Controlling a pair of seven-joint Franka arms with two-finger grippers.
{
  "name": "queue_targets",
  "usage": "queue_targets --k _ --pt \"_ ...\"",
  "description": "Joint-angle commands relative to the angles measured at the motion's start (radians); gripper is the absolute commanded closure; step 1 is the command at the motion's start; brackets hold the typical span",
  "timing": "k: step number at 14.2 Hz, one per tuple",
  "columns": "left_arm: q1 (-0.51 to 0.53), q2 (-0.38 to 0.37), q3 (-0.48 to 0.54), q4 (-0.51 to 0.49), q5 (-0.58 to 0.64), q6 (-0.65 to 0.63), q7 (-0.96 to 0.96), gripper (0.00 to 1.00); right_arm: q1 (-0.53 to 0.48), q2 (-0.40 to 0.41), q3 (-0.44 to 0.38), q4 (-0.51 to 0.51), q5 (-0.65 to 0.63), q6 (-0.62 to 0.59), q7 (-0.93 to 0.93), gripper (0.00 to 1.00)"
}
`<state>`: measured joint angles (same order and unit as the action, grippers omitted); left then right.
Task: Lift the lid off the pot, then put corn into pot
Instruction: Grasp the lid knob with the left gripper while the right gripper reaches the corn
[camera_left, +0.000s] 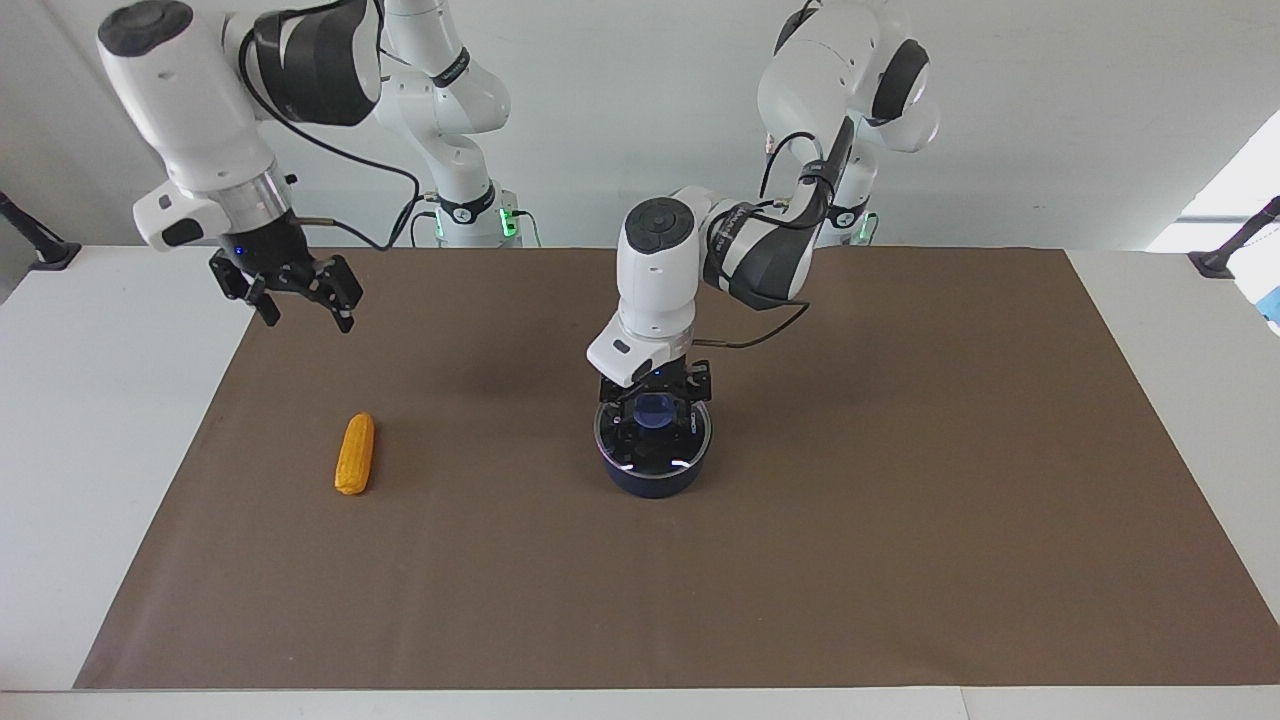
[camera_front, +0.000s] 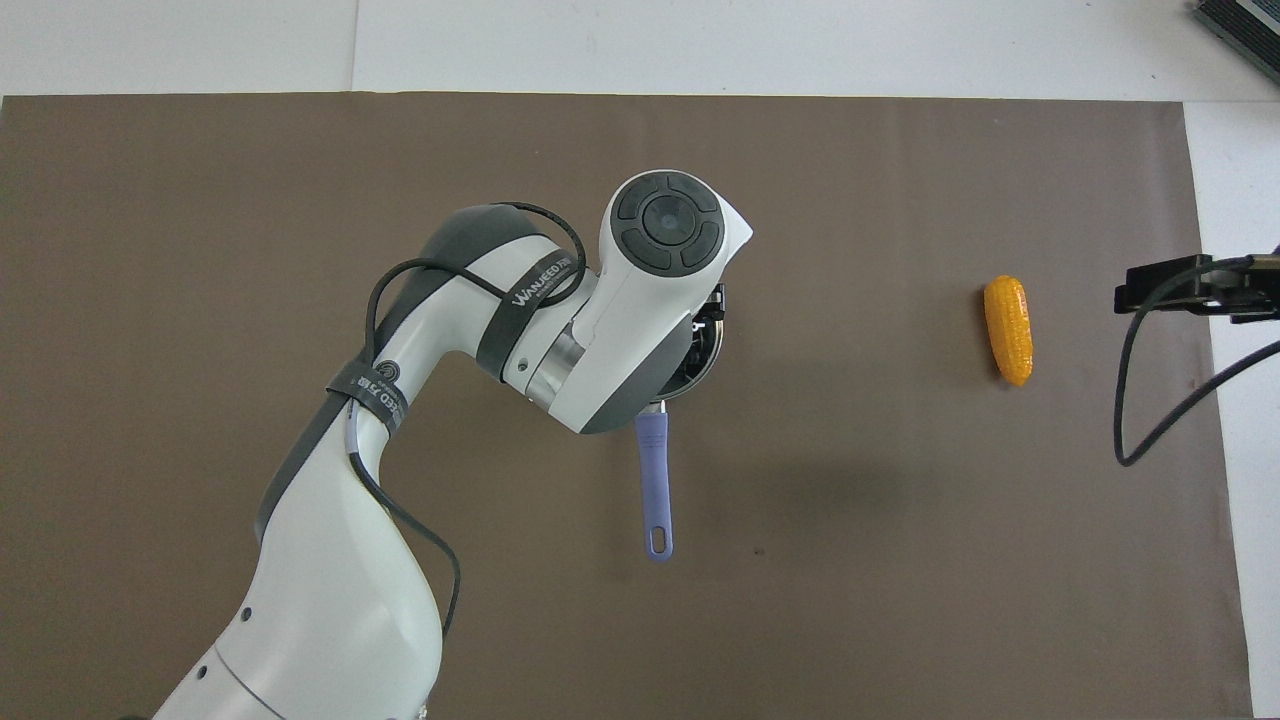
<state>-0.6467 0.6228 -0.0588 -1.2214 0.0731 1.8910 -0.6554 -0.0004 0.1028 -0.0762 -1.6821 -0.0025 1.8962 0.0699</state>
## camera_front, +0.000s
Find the brown table mat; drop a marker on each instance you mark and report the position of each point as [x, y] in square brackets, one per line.
[900, 550]

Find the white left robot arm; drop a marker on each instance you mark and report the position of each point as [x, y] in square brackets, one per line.
[340, 600]

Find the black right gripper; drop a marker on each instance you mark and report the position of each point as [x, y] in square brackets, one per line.
[1190, 285]

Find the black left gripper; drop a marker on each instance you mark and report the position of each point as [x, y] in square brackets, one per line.
[715, 300]

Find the black ribbed device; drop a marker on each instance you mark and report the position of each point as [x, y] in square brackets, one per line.
[1245, 25]

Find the glass lid with purple knob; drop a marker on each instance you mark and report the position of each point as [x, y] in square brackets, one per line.
[706, 350]

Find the yellow toy corn cob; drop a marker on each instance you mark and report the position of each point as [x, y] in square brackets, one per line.
[1008, 330]

